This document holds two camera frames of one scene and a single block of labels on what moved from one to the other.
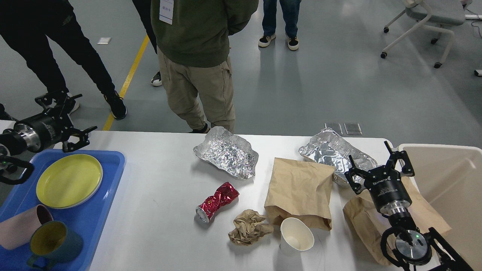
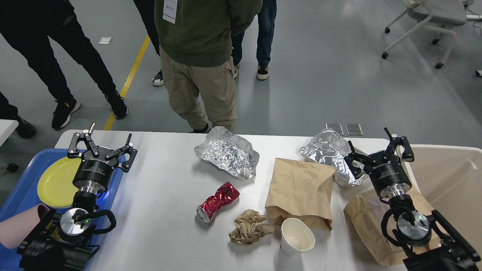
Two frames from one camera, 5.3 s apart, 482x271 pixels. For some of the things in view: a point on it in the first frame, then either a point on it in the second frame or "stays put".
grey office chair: x=441 y=16 stays put
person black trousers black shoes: x=26 y=25 stays put
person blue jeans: x=290 y=10 to x=266 y=18
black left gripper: x=52 y=127 to x=94 y=174
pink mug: x=16 y=232 stays put
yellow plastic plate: x=68 y=180 stays put
